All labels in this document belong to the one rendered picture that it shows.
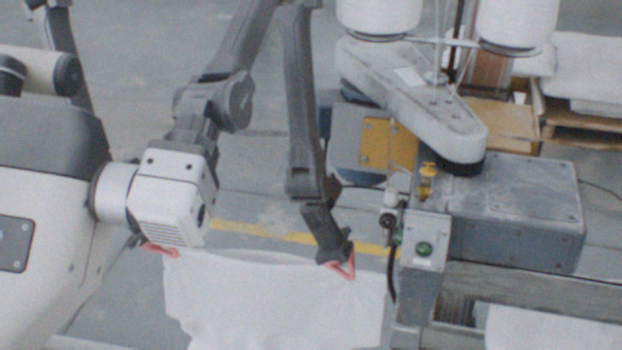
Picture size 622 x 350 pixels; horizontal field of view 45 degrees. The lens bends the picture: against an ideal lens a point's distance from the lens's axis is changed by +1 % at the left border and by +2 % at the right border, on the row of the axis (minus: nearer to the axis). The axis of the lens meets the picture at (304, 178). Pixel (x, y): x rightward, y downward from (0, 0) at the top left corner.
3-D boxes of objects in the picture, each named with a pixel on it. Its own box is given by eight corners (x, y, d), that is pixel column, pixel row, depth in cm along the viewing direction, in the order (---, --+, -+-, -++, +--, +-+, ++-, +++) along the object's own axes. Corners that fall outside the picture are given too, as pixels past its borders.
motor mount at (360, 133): (327, 169, 171) (331, 106, 163) (332, 155, 177) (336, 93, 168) (451, 187, 167) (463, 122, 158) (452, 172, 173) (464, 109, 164)
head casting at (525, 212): (391, 323, 142) (409, 192, 126) (403, 246, 162) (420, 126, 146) (556, 353, 137) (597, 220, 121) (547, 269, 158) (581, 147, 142)
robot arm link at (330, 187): (280, 180, 148) (320, 179, 144) (300, 150, 157) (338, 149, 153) (294, 227, 154) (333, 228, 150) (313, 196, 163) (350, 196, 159)
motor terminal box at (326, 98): (314, 151, 171) (316, 106, 165) (304, 130, 179) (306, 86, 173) (349, 148, 173) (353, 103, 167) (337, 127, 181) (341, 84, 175)
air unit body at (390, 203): (374, 256, 159) (381, 195, 151) (377, 243, 163) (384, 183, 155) (396, 259, 158) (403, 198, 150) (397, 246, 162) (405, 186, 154)
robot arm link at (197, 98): (168, 125, 111) (199, 123, 109) (187, 70, 116) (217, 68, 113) (198, 157, 118) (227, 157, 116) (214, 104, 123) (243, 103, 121)
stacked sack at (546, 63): (432, 67, 419) (436, 44, 411) (441, 40, 453) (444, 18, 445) (556, 84, 405) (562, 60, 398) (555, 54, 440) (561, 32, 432)
